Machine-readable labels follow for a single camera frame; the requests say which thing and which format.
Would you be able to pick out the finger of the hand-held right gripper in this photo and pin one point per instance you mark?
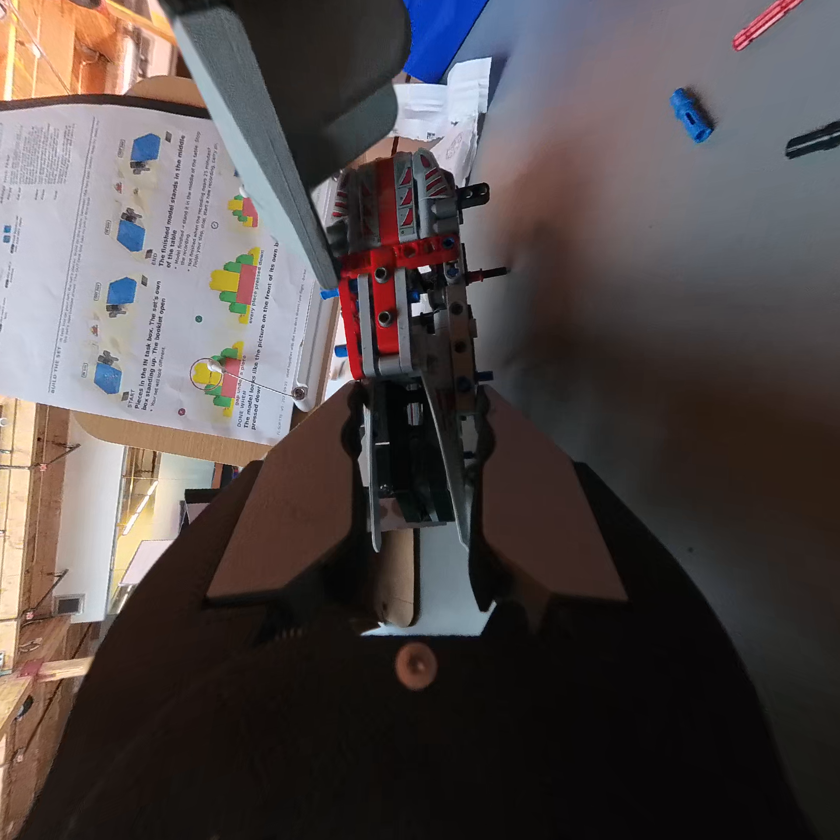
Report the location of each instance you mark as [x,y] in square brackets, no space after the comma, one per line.
[262,164]

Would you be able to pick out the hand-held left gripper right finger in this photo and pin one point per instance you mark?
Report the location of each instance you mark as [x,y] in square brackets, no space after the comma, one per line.
[551,525]

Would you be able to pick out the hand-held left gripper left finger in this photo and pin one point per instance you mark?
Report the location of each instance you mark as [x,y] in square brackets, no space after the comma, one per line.
[282,525]

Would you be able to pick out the grey red brick vehicle model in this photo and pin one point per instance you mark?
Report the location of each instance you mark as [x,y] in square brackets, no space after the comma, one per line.
[394,262]

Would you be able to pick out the blue plastic bin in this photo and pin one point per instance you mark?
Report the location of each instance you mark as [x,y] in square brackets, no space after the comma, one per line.
[439,33]

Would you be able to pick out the brown instruction board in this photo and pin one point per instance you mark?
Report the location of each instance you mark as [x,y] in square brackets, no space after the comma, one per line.
[164,92]

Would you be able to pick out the white clip bar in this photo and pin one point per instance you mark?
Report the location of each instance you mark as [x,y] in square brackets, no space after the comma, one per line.
[313,374]

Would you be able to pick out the white instruction sheet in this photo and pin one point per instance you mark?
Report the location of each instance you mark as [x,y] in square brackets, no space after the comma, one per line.
[65,262]

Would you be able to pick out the blue brick pin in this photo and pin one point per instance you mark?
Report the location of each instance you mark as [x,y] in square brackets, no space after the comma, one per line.
[690,115]

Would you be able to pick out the thin red brick beam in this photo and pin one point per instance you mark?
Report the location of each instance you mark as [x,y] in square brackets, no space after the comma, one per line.
[764,26]

